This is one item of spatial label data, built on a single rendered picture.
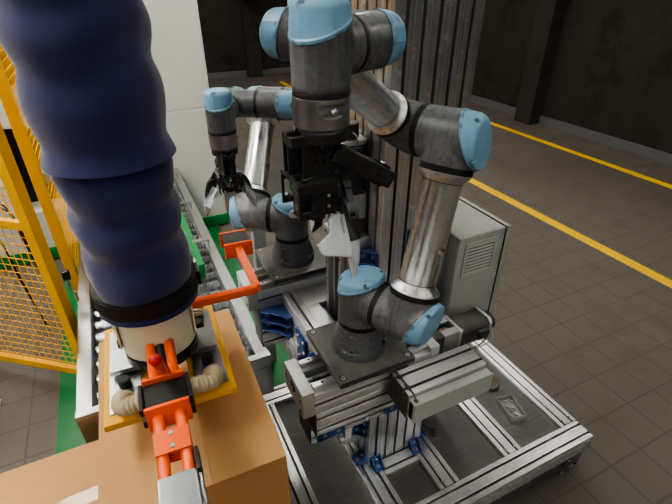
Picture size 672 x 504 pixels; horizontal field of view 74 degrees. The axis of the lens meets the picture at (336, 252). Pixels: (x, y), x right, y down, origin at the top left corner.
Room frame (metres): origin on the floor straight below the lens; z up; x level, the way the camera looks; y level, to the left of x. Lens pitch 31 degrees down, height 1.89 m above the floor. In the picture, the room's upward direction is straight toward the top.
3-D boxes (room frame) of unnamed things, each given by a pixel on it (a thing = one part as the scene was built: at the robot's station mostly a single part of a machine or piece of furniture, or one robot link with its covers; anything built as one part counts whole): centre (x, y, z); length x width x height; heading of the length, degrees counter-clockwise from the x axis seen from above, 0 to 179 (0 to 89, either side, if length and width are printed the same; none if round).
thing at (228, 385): (0.87, 0.35, 1.08); 0.34 x 0.10 x 0.05; 23
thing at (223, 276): (2.37, 0.80, 0.50); 2.31 x 0.05 x 0.19; 26
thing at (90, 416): (1.17, 0.58, 0.58); 0.70 x 0.03 x 0.06; 116
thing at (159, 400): (0.61, 0.33, 1.18); 0.10 x 0.08 x 0.06; 113
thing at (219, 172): (1.19, 0.30, 1.43); 0.09 x 0.08 x 0.12; 23
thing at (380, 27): (0.69, -0.03, 1.82); 0.11 x 0.11 x 0.08; 52
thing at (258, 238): (1.91, 0.38, 0.50); 0.07 x 0.07 x 1.00; 26
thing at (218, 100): (1.20, 0.30, 1.59); 0.09 x 0.08 x 0.11; 174
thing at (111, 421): (0.80, 0.52, 1.08); 0.34 x 0.10 x 0.05; 23
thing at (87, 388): (2.09, 1.38, 0.50); 2.31 x 0.05 x 0.19; 26
